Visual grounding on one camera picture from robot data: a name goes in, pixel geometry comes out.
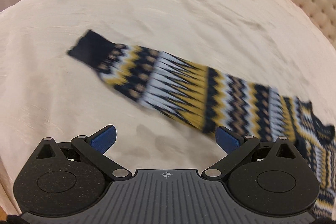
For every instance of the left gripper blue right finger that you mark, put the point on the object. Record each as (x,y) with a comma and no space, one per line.
(238,149)

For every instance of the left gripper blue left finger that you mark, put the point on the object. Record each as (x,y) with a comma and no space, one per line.
(91,150)

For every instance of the navy yellow patterned knit sweater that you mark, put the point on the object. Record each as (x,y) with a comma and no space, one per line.
(205,98)

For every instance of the cream bedspread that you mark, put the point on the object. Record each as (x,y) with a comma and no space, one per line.
(45,92)

